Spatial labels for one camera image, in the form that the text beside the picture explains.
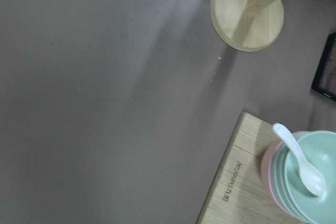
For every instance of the wooden mug tree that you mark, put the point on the wooden mug tree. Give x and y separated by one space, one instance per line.
247 25

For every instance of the bamboo cutting board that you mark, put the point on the bamboo cutting board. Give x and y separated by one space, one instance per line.
237 194

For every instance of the pink lower bowl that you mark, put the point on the pink lower bowl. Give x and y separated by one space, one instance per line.
265 171

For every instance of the white ceramic spoon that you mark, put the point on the white ceramic spoon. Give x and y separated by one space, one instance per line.
311 177

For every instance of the wire glass holder rack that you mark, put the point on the wire glass holder rack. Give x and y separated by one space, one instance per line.
324 78

